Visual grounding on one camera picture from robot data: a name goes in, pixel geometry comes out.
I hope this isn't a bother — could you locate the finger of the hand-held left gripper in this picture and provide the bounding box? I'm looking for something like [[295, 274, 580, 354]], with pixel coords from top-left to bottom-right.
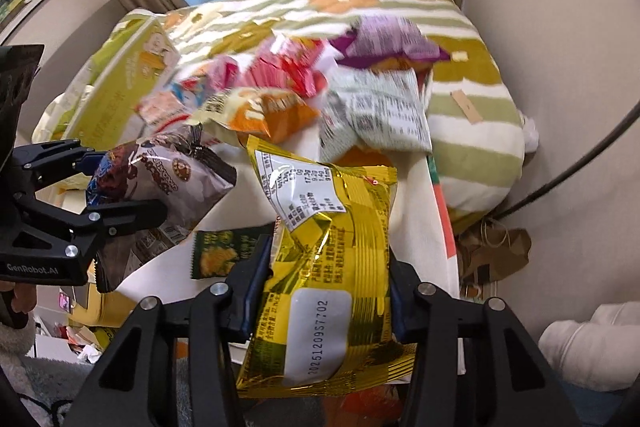
[[14, 196, 169, 259], [11, 138, 109, 196]]

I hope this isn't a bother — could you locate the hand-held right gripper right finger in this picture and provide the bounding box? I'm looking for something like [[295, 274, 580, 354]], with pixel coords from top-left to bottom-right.
[[387, 253, 583, 427]]

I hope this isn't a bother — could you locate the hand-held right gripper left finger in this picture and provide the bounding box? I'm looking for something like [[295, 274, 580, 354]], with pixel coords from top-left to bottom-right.
[[62, 234, 273, 427]]

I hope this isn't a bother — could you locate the brown chocolate snack bag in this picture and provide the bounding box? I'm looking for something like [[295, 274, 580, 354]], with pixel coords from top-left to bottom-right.
[[85, 127, 238, 293]]

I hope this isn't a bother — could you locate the yellow green bear print box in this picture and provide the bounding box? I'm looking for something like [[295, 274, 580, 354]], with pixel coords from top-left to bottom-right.
[[32, 9, 183, 148]]

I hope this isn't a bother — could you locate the yellow foil snack packet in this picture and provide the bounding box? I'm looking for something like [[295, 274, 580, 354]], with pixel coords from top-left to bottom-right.
[[235, 134, 418, 400]]

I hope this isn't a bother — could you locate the purple snack packet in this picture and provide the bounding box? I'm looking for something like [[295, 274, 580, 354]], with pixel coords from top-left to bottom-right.
[[331, 14, 451, 70]]

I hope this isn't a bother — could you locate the person's left hand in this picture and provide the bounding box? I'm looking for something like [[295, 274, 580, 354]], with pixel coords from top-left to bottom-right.
[[10, 283, 38, 308]]

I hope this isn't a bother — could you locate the small green snack packet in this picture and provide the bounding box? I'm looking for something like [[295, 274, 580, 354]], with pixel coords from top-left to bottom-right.
[[190, 229, 273, 280]]

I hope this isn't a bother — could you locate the blue pink snack packet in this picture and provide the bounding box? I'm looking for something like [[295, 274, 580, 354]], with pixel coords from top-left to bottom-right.
[[135, 77, 211, 128]]

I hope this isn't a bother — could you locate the brown paper bag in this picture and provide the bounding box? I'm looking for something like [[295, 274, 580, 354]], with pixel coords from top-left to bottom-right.
[[457, 217, 533, 283]]

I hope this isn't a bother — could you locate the orange snack packet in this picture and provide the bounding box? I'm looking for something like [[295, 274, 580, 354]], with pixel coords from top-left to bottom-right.
[[197, 87, 321, 142]]

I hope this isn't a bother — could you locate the white grey snack packet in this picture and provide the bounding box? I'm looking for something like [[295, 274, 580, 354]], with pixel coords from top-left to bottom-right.
[[319, 69, 434, 164]]

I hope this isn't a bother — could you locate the white fleece garment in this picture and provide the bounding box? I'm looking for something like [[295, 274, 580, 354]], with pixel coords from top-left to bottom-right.
[[537, 302, 640, 393]]

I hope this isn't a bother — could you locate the tan blanket label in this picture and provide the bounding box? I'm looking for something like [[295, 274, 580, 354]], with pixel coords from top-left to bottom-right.
[[450, 89, 481, 125]]

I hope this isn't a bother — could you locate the red pink snack packet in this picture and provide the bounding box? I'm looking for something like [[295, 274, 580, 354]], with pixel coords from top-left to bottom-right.
[[245, 34, 333, 98]]

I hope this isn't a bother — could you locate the white plastic bag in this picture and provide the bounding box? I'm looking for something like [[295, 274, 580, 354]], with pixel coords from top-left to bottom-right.
[[519, 112, 541, 154]]

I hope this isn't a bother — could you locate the striped floral blanket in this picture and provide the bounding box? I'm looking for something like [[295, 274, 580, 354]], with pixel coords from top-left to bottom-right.
[[90, 0, 526, 220]]

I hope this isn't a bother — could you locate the black cable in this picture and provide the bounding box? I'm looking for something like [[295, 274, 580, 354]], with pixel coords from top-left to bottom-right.
[[492, 107, 640, 220]]

